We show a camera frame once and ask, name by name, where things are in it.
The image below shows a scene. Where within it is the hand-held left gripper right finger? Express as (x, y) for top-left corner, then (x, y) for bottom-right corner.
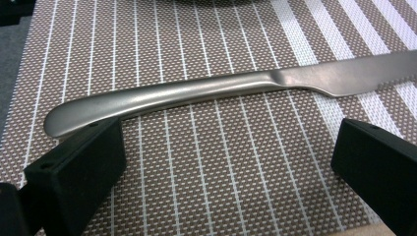
(329, 118), (417, 236)

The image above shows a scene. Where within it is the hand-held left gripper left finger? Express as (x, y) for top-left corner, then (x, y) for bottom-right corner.
(23, 116), (128, 236)

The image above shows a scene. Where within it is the silver table knife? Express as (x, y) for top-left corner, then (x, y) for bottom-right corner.
(43, 49), (417, 139)

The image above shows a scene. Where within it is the brown striped woven placemat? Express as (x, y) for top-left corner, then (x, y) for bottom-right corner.
(0, 0), (417, 236)

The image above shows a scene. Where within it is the black object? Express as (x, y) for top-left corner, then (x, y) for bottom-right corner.
(0, 0), (37, 28)

